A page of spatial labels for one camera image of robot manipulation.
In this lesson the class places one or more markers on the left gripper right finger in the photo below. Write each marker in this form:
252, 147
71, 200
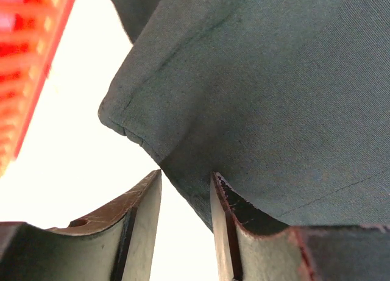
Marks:
252, 245

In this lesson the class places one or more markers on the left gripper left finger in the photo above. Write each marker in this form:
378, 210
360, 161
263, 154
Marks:
114, 242

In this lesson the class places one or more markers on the black button shirt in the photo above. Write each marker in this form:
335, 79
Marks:
287, 99

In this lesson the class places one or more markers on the red plastic basket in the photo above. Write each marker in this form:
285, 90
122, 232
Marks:
30, 34

